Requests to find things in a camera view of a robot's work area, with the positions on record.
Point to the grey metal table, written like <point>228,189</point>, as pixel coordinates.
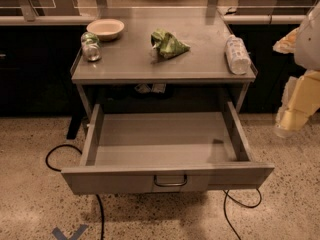
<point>132,60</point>

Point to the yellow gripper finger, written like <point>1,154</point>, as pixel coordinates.
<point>300,100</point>
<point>286,44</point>

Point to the clear plastic water bottle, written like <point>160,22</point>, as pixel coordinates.
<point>237,56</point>

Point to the beige ceramic bowl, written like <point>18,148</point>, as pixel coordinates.
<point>106,29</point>

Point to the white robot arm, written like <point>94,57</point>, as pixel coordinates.
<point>307,50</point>

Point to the green soda can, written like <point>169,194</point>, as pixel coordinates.
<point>90,47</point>

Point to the grey open drawer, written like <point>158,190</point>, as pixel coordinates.
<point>123,152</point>

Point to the metal drawer handle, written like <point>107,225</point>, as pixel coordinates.
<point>170,181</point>

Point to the green jalapeno chip bag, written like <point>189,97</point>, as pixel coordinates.
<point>167,45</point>

